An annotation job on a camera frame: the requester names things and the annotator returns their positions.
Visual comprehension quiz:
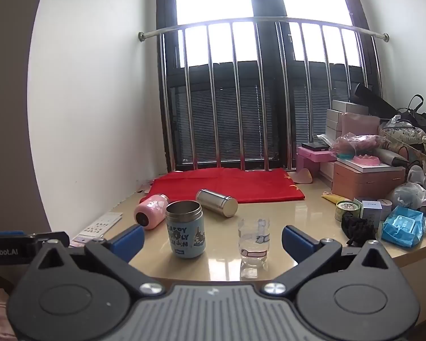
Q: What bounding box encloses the pink shell-shaped item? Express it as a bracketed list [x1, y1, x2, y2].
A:
[293, 170, 315, 185]

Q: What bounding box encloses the plastic bag with pink contents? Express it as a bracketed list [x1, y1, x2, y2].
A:
[329, 132, 388, 153]

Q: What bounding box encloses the stack of white boxes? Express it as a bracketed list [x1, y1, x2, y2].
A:
[326, 100, 370, 143]

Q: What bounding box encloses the stainless steel window railing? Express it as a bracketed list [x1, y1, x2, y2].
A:
[138, 16, 391, 173]

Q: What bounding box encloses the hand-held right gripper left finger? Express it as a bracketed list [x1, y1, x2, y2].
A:
[28, 224, 166, 298]

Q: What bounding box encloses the large pink-brown box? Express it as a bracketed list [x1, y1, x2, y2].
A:
[331, 161, 406, 201]

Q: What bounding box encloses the blue cartoon steel cup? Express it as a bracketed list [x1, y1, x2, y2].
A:
[165, 201, 206, 258]

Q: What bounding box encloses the silver steel cup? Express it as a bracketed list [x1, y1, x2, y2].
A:
[196, 189, 239, 218]

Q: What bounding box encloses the clear plastic bag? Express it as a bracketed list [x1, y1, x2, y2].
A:
[387, 181, 426, 210]

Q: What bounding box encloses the small white blue box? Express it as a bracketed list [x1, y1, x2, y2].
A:
[360, 199, 383, 228]

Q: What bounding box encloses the small printed paper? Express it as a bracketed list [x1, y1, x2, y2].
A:
[70, 234, 104, 248]

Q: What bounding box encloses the dark window frame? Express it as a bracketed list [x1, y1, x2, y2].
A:
[155, 0, 385, 173]

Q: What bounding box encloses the floral fabric bag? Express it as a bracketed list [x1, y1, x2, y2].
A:
[378, 115, 426, 165]

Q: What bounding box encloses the pink toothed tray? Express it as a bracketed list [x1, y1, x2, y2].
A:
[353, 154, 381, 167]

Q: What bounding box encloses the black scrunched cloth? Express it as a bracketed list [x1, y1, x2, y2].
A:
[341, 213, 377, 246]

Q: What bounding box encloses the black flat board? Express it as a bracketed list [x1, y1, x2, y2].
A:
[349, 83, 395, 118]

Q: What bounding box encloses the yellow tube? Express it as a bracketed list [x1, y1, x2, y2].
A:
[322, 191, 352, 205]

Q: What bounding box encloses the pink thermos cup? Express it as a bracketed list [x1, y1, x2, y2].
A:
[134, 194, 170, 231]

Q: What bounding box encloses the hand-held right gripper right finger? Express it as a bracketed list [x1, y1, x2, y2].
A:
[263, 224, 400, 298]

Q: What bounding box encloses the clear printed cup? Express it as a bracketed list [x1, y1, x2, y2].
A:
[237, 217, 271, 269]

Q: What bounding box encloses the black handbag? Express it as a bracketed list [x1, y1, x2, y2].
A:
[397, 94, 426, 140]

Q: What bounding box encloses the red cloth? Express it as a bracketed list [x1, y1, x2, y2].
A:
[144, 168, 305, 205]

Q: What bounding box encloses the green tin can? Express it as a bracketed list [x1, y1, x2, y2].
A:
[335, 200, 363, 223]

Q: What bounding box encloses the pink clothing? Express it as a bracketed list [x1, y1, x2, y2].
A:
[0, 300, 19, 341]

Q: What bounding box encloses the pink fabric box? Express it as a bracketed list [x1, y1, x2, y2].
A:
[341, 112, 381, 138]

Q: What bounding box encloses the pink small stand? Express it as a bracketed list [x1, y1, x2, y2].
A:
[297, 146, 338, 178]

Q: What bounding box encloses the white sticker sheet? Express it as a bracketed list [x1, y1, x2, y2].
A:
[86, 212, 123, 237]

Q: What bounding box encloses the blue wet wipes packet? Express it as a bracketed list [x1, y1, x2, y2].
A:
[381, 205, 425, 249]

